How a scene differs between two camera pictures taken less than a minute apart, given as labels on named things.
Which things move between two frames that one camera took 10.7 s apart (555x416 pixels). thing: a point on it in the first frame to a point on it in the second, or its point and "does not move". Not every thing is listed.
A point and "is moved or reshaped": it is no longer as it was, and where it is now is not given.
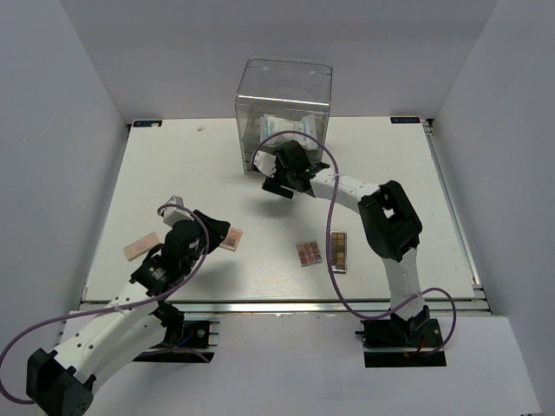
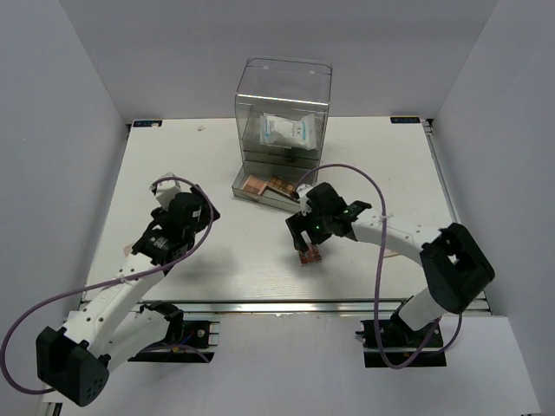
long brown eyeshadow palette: [339, 251] is moved or reshaped
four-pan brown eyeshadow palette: [231, 239] to [254, 185]
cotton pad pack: [307, 125] does not move
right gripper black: [275, 185] to [297, 224]
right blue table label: [405, 120] does not move
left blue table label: [147, 123] does not move
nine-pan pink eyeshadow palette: [309, 253] does not move
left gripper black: [216, 230] to [205, 211]
